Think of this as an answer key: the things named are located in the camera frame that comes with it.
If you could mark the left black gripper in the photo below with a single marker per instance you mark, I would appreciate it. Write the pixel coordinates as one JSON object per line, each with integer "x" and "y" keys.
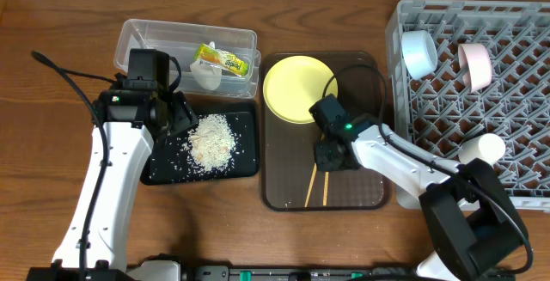
{"x": 181, "y": 115}

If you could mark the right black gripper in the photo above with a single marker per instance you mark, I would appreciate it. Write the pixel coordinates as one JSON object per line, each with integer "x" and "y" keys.
{"x": 328, "y": 154}

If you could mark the white tissue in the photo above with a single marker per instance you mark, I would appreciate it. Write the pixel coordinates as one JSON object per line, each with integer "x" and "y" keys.
{"x": 207, "y": 71}

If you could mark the green orange snack wrapper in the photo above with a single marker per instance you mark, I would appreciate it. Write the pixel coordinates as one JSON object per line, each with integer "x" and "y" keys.
{"x": 225, "y": 60}

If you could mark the yellow plate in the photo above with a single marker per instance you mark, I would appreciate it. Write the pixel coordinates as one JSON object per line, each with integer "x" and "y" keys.
{"x": 293, "y": 85}

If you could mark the light blue bowl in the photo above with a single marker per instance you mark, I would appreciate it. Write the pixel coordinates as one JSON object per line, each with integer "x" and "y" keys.
{"x": 419, "y": 53}

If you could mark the pale green cup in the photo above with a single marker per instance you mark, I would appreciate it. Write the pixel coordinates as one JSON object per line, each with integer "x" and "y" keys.
{"x": 488, "y": 147}

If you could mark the pink-white rice bowl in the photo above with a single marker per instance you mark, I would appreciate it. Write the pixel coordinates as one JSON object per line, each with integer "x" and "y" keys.
{"x": 475, "y": 58}

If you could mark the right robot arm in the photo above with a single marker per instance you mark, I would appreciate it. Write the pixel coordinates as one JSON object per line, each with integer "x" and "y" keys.
{"x": 475, "y": 230}

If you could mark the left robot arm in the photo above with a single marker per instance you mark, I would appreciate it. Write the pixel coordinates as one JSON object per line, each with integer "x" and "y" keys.
{"x": 100, "y": 224}

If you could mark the clear plastic waste bin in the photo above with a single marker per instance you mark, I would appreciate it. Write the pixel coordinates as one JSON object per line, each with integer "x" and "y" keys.
{"x": 181, "y": 40}

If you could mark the grey dishwasher rack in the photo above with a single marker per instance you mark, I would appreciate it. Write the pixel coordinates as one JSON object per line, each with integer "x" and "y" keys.
{"x": 440, "y": 113}

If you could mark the spilled rice pile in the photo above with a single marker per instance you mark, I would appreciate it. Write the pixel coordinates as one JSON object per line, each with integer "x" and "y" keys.
{"x": 209, "y": 146}

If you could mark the black plastic tray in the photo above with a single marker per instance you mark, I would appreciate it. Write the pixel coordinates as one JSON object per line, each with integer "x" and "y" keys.
{"x": 172, "y": 162}

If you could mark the brown serving tray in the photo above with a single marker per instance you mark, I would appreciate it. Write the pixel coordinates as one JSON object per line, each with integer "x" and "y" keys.
{"x": 288, "y": 149}

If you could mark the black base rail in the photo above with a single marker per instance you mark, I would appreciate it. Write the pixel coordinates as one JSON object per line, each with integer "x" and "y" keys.
{"x": 279, "y": 273}

